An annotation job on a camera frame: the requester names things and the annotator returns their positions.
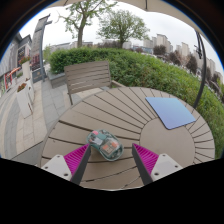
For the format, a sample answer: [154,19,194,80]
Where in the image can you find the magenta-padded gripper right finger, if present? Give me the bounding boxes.
[131,143,184,186]

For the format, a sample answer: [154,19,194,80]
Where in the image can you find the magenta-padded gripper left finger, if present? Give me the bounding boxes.
[40,143,92,186]

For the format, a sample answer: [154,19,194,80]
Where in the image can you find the transparent green computer mouse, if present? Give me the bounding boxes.
[86,129,125,162]

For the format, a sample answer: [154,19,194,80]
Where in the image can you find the blue mouse pad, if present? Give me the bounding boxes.
[145,96,197,131]

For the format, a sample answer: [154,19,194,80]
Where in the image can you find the white planter with flowers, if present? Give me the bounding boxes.
[19,56,33,83]
[16,82,35,118]

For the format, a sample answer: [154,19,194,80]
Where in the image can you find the grey slatted patio chair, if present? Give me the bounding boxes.
[63,60,126,106]

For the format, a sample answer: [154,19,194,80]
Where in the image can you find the green hedge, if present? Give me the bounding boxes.
[48,47,224,158]

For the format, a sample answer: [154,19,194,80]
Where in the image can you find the dark curved umbrella pole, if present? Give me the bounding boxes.
[193,29,208,110]

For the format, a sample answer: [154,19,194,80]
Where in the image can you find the distant apartment buildings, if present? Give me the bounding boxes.
[142,33,224,83]

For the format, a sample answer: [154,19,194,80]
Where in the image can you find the dark storefront building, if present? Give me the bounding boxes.
[0,33,33,98]

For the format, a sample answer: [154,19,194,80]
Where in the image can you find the tall grey sign pillar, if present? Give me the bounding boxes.
[30,13,53,83]

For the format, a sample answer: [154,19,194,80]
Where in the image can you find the tall thin-crowned tree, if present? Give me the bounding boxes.
[58,0,118,49]

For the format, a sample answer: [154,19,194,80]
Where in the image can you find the round-crowned green tree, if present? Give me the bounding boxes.
[97,9,150,49]

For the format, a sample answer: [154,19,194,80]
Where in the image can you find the beige patio umbrella canopy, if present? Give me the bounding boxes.
[46,0,208,34]

